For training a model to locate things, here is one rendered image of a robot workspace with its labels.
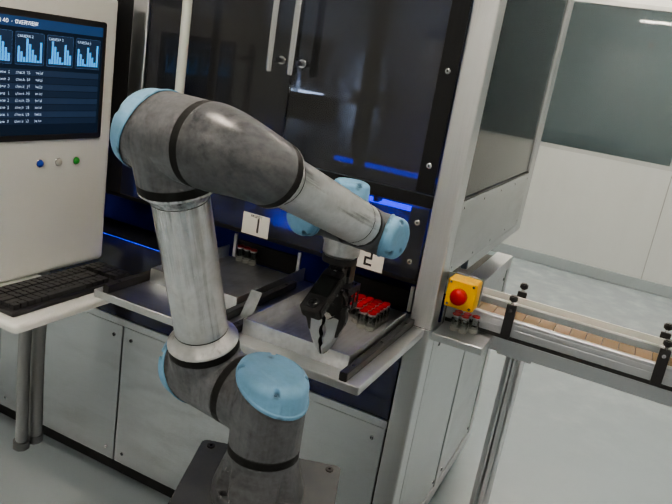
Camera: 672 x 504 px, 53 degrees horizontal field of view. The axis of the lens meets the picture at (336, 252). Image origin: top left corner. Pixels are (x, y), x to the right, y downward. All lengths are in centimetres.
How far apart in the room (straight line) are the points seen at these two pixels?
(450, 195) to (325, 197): 69
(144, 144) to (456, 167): 88
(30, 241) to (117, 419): 73
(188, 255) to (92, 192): 109
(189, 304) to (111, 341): 128
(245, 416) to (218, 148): 42
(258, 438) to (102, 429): 145
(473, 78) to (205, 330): 87
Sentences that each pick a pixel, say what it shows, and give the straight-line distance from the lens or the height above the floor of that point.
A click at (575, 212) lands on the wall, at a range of 625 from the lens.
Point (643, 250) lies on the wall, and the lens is 626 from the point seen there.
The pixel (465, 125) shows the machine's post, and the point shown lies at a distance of 161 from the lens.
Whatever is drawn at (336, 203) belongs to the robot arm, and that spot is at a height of 129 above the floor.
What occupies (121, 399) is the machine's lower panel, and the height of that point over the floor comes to 32.
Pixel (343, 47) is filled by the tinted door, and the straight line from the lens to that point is 173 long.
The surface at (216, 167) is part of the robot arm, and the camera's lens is 85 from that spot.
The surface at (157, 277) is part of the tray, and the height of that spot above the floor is 90.
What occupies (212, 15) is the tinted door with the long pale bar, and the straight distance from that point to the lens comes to 194.
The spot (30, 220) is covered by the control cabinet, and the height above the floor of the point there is 96.
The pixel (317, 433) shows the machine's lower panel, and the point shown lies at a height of 49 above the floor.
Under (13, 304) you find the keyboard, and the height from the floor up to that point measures 83.
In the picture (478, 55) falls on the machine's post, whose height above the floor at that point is 154.
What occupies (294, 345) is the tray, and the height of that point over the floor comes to 90.
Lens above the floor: 150
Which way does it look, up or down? 16 degrees down
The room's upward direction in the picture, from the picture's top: 9 degrees clockwise
